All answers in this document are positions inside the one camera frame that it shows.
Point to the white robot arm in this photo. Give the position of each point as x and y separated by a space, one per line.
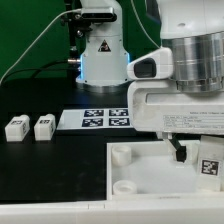
178 88

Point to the white marker sheet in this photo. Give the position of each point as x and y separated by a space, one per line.
84 119

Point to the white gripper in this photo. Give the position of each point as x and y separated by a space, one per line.
157 106

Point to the white square tabletop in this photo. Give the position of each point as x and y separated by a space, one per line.
140 169

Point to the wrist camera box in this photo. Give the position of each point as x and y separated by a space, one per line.
157 65

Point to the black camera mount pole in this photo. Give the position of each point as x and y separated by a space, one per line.
77 29

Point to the white L-shaped obstacle fence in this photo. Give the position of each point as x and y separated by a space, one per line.
155 211

